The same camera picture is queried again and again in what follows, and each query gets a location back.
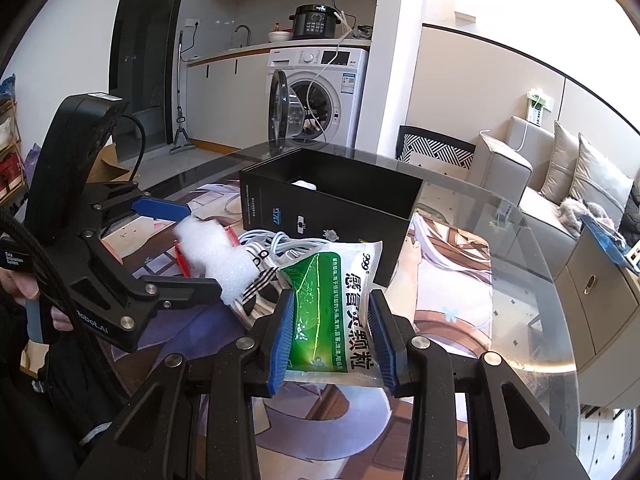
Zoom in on grey cushion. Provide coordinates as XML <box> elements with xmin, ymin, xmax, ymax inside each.
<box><xmin>567</xmin><ymin>132</ymin><xmax>635</xmax><ymax>221</ymax></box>
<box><xmin>540</xmin><ymin>120</ymin><xmax>583</xmax><ymax>206</ymax></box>

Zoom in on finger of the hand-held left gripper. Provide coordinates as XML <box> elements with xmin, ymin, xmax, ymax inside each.
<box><xmin>75</xmin><ymin>230</ymin><xmax>223</xmax><ymax>321</ymax></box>
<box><xmin>90</xmin><ymin>182</ymin><xmax>193</xmax><ymax>233</ymax></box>

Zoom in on flat mop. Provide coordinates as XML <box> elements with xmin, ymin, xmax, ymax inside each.
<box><xmin>169</xmin><ymin>30</ymin><xmax>197</xmax><ymax>155</ymax></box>

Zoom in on black white patterned chair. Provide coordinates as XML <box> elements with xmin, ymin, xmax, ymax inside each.
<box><xmin>395</xmin><ymin>125</ymin><xmax>476</xmax><ymax>173</ymax></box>

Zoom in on person's left hand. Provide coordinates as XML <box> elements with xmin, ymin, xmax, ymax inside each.
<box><xmin>0</xmin><ymin>266</ymin><xmax>76</xmax><ymax>333</ymax></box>

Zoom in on green medicine packet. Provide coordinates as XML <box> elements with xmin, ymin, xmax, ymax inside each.
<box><xmin>277</xmin><ymin>240</ymin><xmax>386</xmax><ymax>391</ymax></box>

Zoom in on black pressure cooker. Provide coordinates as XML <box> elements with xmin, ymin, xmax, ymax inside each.
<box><xmin>291</xmin><ymin>4</ymin><xmax>343</xmax><ymax>40</ymax></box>

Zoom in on white appliance cable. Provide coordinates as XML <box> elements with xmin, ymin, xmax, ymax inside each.
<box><xmin>300</xmin><ymin>7</ymin><xmax>358</xmax><ymax>143</ymax></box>

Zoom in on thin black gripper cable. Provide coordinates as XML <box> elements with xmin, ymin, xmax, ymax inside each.
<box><xmin>117</xmin><ymin>112</ymin><xmax>148</xmax><ymax>181</ymax></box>

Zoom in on wooden shoe rack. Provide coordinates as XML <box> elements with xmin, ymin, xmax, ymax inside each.
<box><xmin>0</xmin><ymin>75</ymin><xmax>31</xmax><ymax>201</ymax></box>

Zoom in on white washing machine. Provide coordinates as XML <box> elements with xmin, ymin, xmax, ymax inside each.
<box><xmin>265</xmin><ymin>47</ymin><xmax>370</xmax><ymax>153</ymax></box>

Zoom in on beige sofa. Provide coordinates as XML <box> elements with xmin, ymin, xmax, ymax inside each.
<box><xmin>470</xmin><ymin>116</ymin><xmax>640</xmax><ymax>281</ymax></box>

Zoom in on white foam wrap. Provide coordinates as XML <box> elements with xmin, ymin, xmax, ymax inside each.
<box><xmin>172</xmin><ymin>215</ymin><xmax>258</xmax><ymax>308</ymax></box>

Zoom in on person's left forearm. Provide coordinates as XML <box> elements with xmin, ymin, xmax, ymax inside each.
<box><xmin>0</xmin><ymin>290</ymin><xmax>131</xmax><ymax>480</ymax></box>

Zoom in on beige side cabinet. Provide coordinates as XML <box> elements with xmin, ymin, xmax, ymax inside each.
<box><xmin>550</xmin><ymin>230</ymin><xmax>640</xmax><ymax>406</ymax></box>

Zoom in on grey fluffy cloth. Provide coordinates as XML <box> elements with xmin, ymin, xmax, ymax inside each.
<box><xmin>557</xmin><ymin>197</ymin><xmax>623</xmax><ymax>236</ymax></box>

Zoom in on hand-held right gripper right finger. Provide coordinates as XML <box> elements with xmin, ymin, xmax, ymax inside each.
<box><xmin>369</xmin><ymin>289</ymin><xmax>583</xmax><ymax>480</ymax></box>

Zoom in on black cardboard box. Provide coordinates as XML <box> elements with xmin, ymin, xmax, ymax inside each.
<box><xmin>239</xmin><ymin>147</ymin><xmax>425</xmax><ymax>288</ymax></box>

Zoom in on printed table mat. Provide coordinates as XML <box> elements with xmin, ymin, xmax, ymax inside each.
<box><xmin>100</xmin><ymin>180</ymin><xmax>501</xmax><ymax>480</ymax></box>

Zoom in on brown cardboard box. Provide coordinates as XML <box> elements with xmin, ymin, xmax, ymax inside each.
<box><xmin>97</xmin><ymin>142</ymin><xmax>141</xmax><ymax>183</ymax></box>

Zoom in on white base cabinets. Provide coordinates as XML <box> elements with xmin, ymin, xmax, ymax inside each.
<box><xmin>186</xmin><ymin>52</ymin><xmax>273</xmax><ymax>148</ymax></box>

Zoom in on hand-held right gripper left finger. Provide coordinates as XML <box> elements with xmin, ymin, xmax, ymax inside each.
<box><xmin>75</xmin><ymin>287</ymin><xmax>297</xmax><ymax>480</ymax></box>

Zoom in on red white plastic bag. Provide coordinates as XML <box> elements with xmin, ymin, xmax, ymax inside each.
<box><xmin>172</xmin><ymin>225</ymin><xmax>241</xmax><ymax>278</ymax></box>

